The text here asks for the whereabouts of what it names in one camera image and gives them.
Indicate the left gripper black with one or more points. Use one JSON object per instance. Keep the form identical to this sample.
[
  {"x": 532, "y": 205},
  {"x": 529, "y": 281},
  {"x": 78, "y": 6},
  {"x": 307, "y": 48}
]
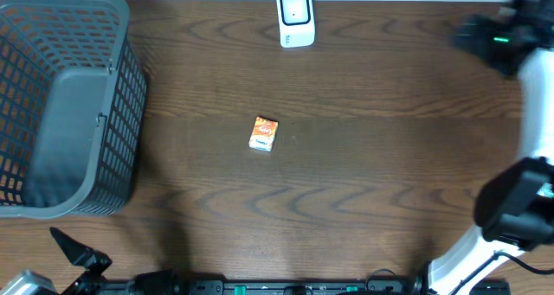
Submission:
[{"x": 94, "y": 266}]

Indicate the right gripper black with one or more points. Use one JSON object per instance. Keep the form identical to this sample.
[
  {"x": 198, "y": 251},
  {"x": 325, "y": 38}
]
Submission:
[{"x": 495, "y": 22}]

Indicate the small orange box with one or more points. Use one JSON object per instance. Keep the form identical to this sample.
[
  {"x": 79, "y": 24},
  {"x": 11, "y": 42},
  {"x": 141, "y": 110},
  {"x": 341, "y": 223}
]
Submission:
[{"x": 263, "y": 134}]

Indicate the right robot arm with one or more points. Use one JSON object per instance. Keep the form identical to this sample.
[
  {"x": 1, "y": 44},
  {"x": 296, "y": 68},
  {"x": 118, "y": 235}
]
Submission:
[{"x": 513, "y": 213}]

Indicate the white barcode scanner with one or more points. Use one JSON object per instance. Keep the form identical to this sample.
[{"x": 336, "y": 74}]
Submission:
[{"x": 296, "y": 23}]

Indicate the grey plastic mesh basket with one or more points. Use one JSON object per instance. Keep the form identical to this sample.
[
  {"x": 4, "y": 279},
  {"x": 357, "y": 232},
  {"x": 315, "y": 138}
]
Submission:
[{"x": 73, "y": 99}]

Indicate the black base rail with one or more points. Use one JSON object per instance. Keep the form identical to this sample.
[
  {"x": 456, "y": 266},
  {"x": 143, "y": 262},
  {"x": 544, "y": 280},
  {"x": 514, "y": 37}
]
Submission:
[{"x": 169, "y": 283}]

